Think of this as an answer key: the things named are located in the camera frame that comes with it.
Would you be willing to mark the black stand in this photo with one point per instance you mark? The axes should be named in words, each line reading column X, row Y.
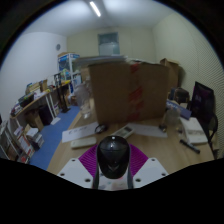
column 63, row 96

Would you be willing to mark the black bag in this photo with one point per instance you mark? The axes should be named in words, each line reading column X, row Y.
column 180, row 95

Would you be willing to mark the blue book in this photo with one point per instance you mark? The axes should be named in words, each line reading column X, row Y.
column 180, row 109

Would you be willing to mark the ceiling tube light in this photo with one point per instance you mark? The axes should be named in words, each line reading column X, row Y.
column 95, row 9

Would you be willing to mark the clear plastic cup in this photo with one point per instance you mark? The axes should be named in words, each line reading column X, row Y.
column 172, row 116

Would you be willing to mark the small black clip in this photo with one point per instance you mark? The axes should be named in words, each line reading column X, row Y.
column 162, row 128

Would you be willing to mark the clear glass jar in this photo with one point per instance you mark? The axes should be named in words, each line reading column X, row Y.
column 83, row 98

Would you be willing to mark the black office chair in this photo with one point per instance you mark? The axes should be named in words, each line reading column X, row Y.
column 213, row 133

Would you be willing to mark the round wall clock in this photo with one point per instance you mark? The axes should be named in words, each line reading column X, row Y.
column 58, row 47

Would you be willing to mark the black computer mouse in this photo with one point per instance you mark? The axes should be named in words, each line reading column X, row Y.
column 113, row 156

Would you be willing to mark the frosted window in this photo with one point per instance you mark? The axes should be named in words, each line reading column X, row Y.
column 108, row 43

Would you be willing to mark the white paper sheet with writing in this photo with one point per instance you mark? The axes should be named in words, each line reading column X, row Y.
column 78, row 132

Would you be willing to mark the black marker pen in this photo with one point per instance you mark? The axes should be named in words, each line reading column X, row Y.
column 190, row 146

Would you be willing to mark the cluttered shelf unit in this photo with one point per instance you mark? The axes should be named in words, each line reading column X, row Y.
column 23, row 133

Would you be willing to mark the tall open cardboard box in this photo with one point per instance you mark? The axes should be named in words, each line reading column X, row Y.
column 173, row 71

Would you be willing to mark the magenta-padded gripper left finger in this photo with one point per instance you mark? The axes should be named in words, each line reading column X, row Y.
column 76, row 170

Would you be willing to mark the large brown cardboard box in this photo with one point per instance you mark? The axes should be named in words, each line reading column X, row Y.
column 113, row 93

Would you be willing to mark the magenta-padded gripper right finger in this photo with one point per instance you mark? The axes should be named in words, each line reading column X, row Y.
column 146, row 170

